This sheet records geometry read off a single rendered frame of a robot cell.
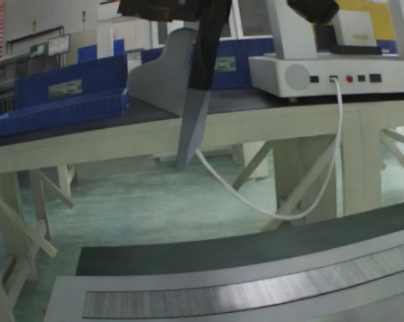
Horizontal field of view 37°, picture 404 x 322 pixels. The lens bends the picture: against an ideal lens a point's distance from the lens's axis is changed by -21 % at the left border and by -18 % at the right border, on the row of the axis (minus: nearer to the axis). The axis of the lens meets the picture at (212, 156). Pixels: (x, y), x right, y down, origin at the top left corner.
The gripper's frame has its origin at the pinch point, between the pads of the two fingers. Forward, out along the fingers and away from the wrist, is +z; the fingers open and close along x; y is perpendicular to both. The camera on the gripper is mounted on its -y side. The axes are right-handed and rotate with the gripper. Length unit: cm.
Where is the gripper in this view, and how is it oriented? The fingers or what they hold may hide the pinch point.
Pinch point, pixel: (187, 147)
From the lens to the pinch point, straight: 51.1
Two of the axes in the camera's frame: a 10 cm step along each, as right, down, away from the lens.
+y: -9.9, -1.6, -0.2
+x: -0.1, 1.6, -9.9
